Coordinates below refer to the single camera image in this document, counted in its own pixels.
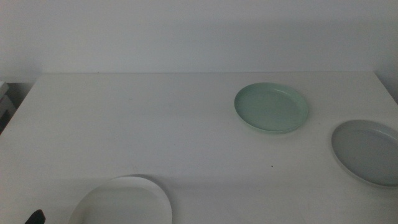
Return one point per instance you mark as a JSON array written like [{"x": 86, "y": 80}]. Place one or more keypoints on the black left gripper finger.
[{"x": 36, "y": 217}]

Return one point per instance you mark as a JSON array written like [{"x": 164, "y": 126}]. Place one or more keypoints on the white shallow bowl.
[{"x": 124, "y": 202}]

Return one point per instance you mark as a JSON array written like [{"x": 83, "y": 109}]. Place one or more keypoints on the pale green shallow bowl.
[{"x": 270, "y": 109}]

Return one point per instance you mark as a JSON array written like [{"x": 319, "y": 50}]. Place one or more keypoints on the grey shallow bowl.
[{"x": 367, "y": 152}]

